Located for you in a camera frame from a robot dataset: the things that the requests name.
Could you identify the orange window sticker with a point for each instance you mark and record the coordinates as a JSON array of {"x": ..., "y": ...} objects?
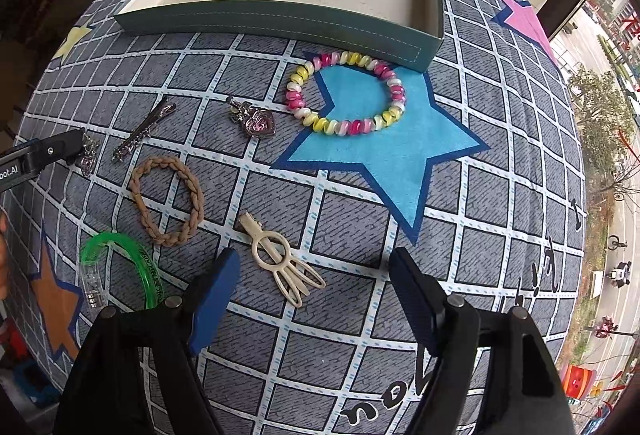
[{"x": 577, "y": 380}]

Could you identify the silver metal hair clip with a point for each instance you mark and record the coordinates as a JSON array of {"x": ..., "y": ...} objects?
[{"x": 142, "y": 130}]

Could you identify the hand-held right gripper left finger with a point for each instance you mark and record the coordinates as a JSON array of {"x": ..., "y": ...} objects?
[{"x": 215, "y": 295}]

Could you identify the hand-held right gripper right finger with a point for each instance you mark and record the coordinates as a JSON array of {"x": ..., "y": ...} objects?
[{"x": 415, "y": 300}]

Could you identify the silver heart charm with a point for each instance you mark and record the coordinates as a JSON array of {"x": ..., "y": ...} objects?
[{"x": 89, "y": 162}]

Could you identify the cream plastic hair clip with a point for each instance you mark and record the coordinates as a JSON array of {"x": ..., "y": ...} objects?
[{"x": 250, "y": 225}]

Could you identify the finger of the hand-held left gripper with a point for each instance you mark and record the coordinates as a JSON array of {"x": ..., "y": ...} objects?
[{"x": 52, "y": 152}]

